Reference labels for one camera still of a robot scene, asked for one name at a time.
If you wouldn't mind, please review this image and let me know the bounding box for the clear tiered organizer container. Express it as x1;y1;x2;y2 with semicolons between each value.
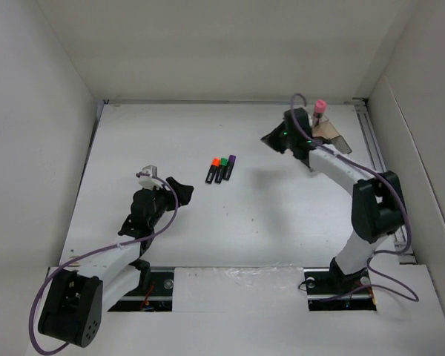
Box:
309;119;352;173

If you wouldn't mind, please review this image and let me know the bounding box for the pink capped glue stick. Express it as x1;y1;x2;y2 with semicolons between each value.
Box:
311;99;327;128

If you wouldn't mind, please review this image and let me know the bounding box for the green capped highlighter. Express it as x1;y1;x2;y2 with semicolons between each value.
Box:
214;157;228;184

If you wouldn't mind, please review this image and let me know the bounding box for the purple capped highlighter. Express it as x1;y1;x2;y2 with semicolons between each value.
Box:
222;155;236;181

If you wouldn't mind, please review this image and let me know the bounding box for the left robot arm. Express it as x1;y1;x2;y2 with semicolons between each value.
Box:
29;171;194;355

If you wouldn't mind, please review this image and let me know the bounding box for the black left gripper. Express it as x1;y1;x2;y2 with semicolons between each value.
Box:
145;177;191;228

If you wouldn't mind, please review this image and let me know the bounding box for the orange capped highlighter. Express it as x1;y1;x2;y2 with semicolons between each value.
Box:
205;157;220;184

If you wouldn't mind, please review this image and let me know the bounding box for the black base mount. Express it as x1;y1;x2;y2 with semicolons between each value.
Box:
110;270;174;312
298;269;377;312

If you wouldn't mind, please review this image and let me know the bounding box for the aluminium rail right side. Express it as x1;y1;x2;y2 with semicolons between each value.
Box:
354;99;418;265

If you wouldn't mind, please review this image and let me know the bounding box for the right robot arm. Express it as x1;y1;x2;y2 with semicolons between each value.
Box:
261;108;405;292

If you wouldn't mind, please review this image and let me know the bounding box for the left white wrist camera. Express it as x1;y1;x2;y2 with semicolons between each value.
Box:
136;165;159;190

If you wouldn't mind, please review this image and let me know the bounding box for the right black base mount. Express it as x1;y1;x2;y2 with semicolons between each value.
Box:
298;269;377;312

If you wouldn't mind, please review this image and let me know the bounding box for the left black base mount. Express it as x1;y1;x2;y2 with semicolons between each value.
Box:
110;270;174;312

